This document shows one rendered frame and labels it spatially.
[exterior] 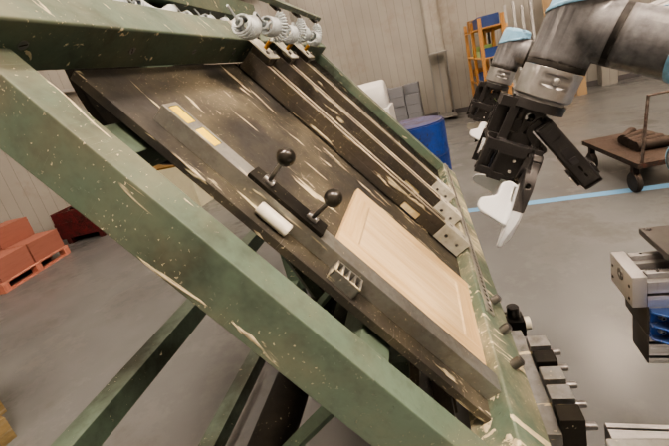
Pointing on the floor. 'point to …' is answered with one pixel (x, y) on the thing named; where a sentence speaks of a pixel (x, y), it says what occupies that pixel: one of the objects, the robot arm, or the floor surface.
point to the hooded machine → (379, 95)
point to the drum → (430, 135)
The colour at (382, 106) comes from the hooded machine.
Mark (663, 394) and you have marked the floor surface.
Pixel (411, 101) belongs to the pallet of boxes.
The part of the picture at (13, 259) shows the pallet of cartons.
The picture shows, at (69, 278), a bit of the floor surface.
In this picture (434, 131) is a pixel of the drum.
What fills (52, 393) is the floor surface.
